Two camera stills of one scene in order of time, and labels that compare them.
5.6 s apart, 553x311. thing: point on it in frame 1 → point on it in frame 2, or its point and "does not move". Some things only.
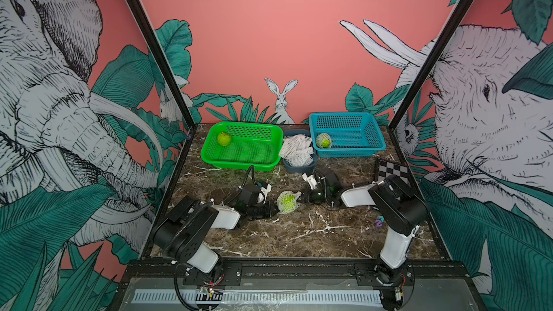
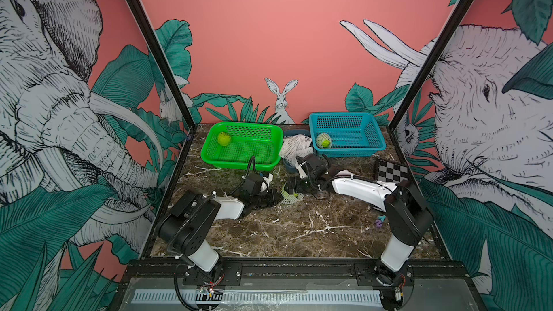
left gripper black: x=268 y=212 → x=271 y=193
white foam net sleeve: x=320 y=137 does not move
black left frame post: x=146 y=31 does not move
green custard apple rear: x=224 y=139 does not move
